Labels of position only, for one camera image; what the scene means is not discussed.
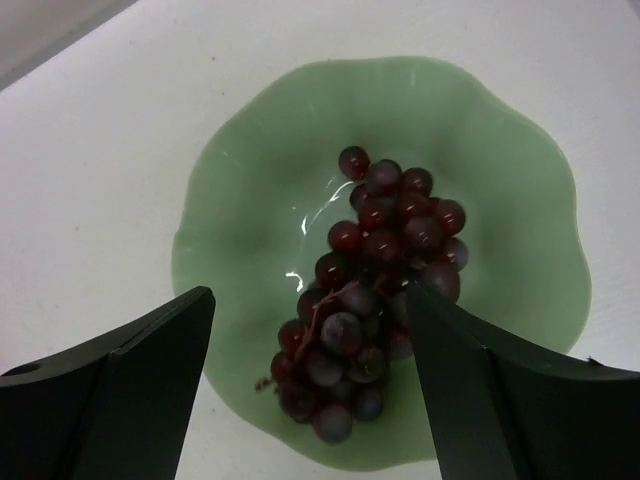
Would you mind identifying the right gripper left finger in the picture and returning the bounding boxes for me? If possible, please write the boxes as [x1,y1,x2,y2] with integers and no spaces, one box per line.
[1,286,215,480]

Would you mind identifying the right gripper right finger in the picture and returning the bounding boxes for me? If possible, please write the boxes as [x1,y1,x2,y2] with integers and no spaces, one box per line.
[406,283,639,479]

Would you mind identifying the dark red fake grapes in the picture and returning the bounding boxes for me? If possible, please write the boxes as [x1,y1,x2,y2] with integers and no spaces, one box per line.
[257,146,469,444]

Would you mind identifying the green glass fruit bowl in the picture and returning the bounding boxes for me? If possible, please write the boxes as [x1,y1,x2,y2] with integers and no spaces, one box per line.
[172,57,591,472]

